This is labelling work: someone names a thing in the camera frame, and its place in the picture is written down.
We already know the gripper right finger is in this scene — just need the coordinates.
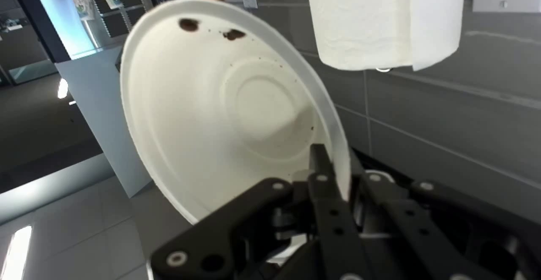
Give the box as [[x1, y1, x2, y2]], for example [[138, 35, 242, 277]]
[[349, 149, 541, 280]]

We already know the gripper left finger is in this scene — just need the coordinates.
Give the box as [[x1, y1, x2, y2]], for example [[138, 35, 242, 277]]
[[150, 143, 373, 280]]

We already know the white paper bowl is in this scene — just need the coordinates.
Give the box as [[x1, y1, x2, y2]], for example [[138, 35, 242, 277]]
[[120, 0, 352, 226]]

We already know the white cabinet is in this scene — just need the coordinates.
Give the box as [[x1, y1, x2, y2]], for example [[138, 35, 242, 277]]
[[55, 45, 153, 198]]

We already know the white paper towel roll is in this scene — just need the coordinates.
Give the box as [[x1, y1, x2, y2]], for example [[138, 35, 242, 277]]
[[305, 0, 466, 72]]

